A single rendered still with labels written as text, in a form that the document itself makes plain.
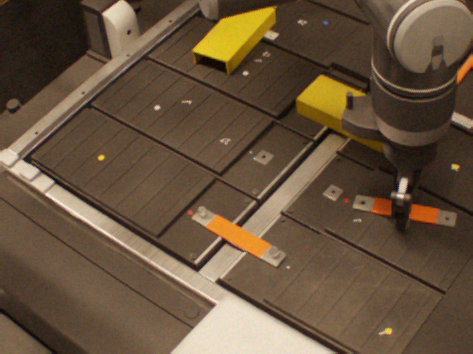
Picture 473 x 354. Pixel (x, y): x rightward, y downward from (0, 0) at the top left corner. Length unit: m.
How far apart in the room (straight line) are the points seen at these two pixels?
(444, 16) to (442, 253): 0.39
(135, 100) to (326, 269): 0.46
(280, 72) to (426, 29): 0.56
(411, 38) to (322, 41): 0.59
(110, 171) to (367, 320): 0.47
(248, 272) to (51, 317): 0.29
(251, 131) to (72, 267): 0.40
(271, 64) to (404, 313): 0.53
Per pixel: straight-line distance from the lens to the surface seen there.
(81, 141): 1.42
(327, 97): 1.40
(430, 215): 1.26
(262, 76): 1.47
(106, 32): 1.70
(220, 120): 1.40
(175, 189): 1.31
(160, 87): 1.48
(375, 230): 1.24
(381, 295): 1.18
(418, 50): 0.97
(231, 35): 1.51
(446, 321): 1.15
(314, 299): 1.17
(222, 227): 1.26
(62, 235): 1.16
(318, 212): 1.28
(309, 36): 1.55
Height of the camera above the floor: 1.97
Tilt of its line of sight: 47 degrees down
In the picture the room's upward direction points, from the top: 7 degrees counter-clockwise
